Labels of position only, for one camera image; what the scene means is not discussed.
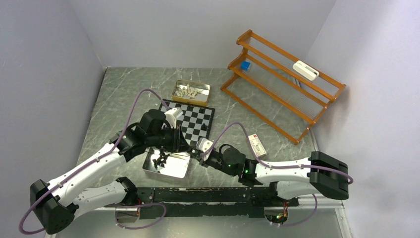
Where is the blue cube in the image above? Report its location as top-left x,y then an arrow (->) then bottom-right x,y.
240,61 -> 252,72

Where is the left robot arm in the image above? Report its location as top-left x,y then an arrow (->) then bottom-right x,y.
30,108 -> 191,235

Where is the white rectangular device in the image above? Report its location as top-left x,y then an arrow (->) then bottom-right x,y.
292,60 -> 319,81

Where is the silver tin box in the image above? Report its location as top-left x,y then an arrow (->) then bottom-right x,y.
142,148 -> 191,179

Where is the small white red box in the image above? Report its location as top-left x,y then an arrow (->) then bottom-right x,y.
248,134 -> 267,158

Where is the pile of white chess pieces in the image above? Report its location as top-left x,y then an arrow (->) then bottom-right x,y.
175,84 -> 200,99

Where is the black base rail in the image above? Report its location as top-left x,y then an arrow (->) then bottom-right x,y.
130,187 -> 299,219

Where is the black and white chessboard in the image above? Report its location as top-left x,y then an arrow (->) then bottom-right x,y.
164,99 -> 215,153

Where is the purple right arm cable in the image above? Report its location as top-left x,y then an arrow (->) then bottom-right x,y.
200,122 -> 354,227

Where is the pile of black chess pieces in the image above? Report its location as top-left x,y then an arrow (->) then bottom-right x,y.
152,147 -> 169,169

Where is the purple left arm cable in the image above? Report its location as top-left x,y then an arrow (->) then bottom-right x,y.
18,88 -> 171,236

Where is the gold tin box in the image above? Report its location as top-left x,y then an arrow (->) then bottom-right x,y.
171,80 -> 211,107

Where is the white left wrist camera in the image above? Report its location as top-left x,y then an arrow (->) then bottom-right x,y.
164,108 -> 183,128

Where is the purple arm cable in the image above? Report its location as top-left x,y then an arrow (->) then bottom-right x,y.
18,88 -> 171,236
200,122 -> 354,227

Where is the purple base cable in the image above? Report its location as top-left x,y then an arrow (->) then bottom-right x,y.
114,203 -> 167,231

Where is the orange wooden rack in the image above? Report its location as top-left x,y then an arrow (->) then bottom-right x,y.
220,30 -> 346,145

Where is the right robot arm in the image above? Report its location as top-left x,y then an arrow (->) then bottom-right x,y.
203,147 -> 350,205

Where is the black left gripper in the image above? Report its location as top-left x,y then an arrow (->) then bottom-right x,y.
146,123 -> 191,152

